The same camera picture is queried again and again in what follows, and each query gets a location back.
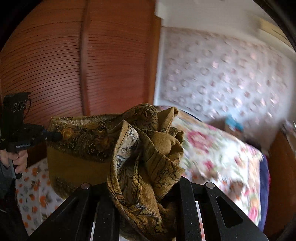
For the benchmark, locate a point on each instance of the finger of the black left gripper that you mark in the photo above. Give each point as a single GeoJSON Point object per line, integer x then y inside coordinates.
{"type": "Point", "coordinates": [53, 136]}

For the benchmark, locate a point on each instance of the dark blue blanket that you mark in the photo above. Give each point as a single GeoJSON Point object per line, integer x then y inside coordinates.
{"type": "Point", "coordinates": [264, 191]}

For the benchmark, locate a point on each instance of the teal item on box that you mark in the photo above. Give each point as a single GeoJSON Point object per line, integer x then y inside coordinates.
{"type": "Point", "coordinates": [233, 127]}

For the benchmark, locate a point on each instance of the pink floral quilt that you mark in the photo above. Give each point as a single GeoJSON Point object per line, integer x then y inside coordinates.
{"type": "Point", "coordinates": [212, 155]}

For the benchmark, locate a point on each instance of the beige wall air conditioner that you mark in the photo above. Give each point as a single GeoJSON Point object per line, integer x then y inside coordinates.
{"type": "Point", "coordinates": [272, 34]}

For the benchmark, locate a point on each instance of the long wooden side cabinet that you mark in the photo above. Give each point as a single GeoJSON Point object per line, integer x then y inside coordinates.
{"type": "Point", "coordinates": [281, 199]}

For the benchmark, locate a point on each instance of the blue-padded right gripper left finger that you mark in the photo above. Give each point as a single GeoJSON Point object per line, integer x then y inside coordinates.
{"type": "Point", "coordinates": [87, 214]}

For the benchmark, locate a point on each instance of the person's left hand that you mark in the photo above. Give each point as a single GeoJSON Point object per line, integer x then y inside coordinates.
{"type": "Point", "coordinates": [20, 160]}

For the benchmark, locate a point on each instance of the sheer circle-pattern curtain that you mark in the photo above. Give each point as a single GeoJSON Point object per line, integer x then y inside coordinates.
{"type": "Point", "coordinates": [214, 76]}

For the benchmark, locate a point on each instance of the red-brown louvered wooden wardrobe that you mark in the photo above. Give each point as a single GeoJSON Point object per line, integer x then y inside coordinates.
{"type": "Point", "coordinates": [79, 57]}

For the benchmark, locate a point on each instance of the golden brown patterned garment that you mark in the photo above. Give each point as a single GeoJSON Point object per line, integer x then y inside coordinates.
{"type": "Point", "coordinates": [136, 154]}

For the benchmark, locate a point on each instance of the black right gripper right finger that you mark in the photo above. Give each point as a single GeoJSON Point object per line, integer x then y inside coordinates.
{"type": "Point", "coordinates": [204, 212]}

